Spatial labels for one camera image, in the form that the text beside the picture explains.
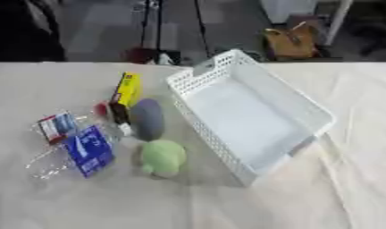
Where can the red and blue small packet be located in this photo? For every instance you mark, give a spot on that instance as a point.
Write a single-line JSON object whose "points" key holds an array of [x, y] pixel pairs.
{"points": [[56, 127]]}

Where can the blue packet in clear wrap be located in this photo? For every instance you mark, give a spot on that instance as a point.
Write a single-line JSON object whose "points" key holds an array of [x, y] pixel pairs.
{"points": [[89, 150]]}

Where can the grey oval soft toy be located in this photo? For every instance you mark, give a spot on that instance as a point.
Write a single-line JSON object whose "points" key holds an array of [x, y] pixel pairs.
{"points": [[147, 119]]}

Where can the white furniture leg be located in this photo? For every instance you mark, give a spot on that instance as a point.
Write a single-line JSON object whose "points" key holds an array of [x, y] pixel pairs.
{"points": [[338, 21]]}

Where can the black tripod stand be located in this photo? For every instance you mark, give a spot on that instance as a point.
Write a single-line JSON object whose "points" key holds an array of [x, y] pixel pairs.
{"points": [[159, 32]]}

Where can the green round soft toy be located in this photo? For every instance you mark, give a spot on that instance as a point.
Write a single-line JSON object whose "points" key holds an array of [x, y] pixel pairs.
{"points": [[162, 158]]}

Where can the white perforated plastic basket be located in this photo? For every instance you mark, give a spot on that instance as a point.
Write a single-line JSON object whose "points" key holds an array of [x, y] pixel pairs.
{"points": [[248, 119]]}

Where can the brown bag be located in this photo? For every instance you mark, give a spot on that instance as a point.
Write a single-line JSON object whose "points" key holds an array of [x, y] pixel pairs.
{"points": [[292, 41]]}

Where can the person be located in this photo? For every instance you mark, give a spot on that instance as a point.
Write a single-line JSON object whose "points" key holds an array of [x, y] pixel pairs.
{"points": [[24, 29]]}

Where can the dark brown small bottle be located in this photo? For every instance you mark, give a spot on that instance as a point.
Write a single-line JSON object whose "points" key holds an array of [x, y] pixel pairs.
{"points": [[120, 116]]}

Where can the red small round object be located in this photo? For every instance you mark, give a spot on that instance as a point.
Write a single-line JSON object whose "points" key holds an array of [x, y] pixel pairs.
{"points": [[101, 109]]}

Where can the yellow rectangular box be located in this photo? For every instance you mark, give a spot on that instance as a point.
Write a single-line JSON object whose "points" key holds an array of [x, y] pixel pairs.
{"points": [[128, 89]]}

